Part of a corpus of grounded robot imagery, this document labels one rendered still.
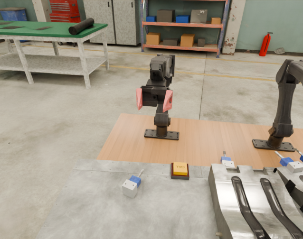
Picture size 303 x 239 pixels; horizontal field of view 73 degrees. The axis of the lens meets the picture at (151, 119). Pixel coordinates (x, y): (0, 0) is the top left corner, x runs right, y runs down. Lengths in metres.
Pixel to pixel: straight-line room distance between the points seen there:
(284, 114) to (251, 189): 0.45
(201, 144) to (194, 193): 0.33
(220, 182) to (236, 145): 0.39
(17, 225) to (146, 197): 1.32
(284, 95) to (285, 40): 5.23
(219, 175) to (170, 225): 0.27
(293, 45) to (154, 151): 5.71
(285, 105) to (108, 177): 0.90
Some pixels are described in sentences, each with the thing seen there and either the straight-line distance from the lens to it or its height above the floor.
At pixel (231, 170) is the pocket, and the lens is 0.95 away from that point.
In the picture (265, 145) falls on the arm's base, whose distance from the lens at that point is 1.24.
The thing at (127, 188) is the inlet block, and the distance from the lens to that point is 0.85.
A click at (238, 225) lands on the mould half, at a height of 0.92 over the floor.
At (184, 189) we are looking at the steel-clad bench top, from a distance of 0.92.
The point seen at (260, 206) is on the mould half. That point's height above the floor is 0.88.
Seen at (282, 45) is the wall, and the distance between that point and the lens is 6.38.
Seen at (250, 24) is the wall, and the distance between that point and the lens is 6.10.
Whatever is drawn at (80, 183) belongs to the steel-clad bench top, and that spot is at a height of 0.80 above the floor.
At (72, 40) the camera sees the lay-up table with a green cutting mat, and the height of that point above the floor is 0.82.
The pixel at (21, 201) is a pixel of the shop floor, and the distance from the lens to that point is 2.14.
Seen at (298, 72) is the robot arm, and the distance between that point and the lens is 1.09.
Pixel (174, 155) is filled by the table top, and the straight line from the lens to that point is 1.05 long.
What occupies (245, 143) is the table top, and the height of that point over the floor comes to 0.80.
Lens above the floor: 1.52
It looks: 33 degrees down
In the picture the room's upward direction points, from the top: straight up
